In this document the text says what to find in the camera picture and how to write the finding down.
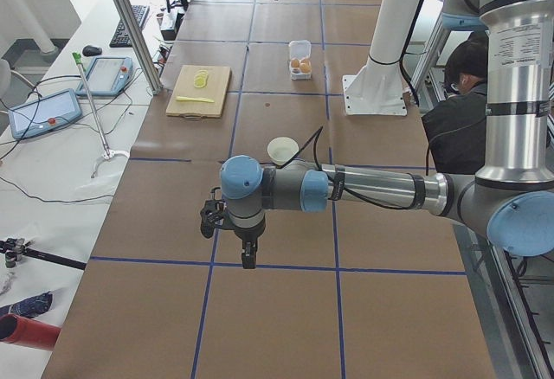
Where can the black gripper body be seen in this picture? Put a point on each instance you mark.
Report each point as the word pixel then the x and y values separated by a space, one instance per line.
pixel 247 234

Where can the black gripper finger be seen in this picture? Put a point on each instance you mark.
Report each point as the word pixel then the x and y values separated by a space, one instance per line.
pixel 249 253

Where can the clear plastic egg box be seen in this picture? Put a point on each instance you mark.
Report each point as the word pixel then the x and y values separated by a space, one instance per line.
pixel 301 50

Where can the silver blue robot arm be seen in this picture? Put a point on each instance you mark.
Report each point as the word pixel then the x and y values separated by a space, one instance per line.
pixel 489 154

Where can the black box device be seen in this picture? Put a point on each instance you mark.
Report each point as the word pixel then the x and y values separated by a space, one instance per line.
pixel 170 23

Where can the white bowl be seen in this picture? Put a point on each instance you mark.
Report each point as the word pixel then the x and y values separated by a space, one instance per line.
pixel 281 150

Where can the wooden cutting board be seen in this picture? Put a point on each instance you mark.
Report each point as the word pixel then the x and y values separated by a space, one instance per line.
pixel 216 89

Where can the yellow plastic knife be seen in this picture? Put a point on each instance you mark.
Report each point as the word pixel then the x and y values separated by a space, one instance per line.
pixel 194 99

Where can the metal grabber stick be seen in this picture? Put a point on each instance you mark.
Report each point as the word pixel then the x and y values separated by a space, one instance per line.
pixel 108 152

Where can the lemon slices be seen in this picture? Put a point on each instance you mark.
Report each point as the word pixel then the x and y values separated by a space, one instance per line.
pixel 200 79

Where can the far teach pendant tablet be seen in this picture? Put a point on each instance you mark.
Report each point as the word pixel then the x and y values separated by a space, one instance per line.
pixel 108 75

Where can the teach pendant tablet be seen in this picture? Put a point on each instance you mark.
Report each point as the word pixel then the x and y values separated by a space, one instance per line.
pixel 108 75
pixel 44 115

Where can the blue patterned cloth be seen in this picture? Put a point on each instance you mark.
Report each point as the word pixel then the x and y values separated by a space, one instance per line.
pixel 30 307

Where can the person in black jacket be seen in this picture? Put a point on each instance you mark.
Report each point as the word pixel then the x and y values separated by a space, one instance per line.
pixel 456 127

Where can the near teach pendant tablet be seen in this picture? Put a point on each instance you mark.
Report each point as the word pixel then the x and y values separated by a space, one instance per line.
pixel 44 115

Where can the black tripod rod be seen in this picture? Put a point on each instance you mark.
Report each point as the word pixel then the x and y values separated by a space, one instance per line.
pixel 14 249

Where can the black computer mouse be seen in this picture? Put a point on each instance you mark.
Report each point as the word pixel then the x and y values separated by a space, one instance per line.
pixel 91 50

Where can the red cylinder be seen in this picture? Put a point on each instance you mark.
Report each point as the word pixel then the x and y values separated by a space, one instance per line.
pixel 28 332

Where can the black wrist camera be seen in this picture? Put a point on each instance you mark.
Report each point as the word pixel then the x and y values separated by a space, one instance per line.
pixel 214 215

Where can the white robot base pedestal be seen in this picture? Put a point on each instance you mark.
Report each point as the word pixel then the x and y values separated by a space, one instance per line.
pixel 377 89

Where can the aluminium frame post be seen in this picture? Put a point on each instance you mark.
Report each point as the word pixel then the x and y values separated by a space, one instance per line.
pixel 139 46

